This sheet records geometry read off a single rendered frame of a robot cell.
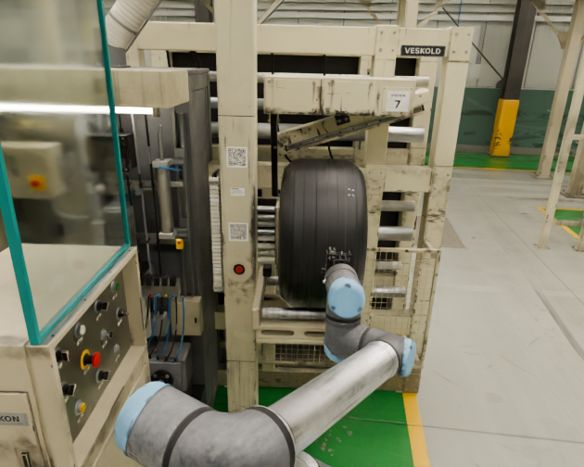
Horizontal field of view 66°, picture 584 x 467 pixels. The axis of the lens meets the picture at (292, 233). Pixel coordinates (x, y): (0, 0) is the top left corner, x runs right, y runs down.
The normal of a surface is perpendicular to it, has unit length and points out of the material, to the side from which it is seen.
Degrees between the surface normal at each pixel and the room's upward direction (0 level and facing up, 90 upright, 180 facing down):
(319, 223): 62
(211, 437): 25
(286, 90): 90
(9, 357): 90
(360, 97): 90
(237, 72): 90
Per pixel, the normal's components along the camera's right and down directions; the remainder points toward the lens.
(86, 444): 0.03, -0.93
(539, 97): -0.12, 0.35
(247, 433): 0.28, -0.75
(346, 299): 0.00, 0.14
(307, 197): 0.00, -0.40
